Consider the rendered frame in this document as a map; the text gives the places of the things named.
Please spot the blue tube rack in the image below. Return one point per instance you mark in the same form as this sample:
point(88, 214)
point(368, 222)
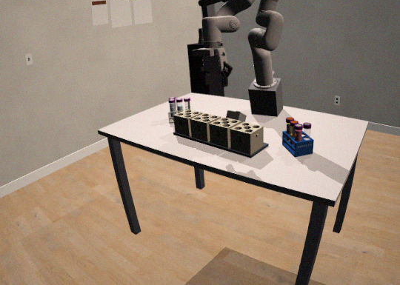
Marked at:
point(303, 147)

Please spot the beige bucket adapter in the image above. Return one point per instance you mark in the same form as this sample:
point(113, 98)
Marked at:
point(200, 126)
point(182, 122)
point(220, 131)
point(247, 139)

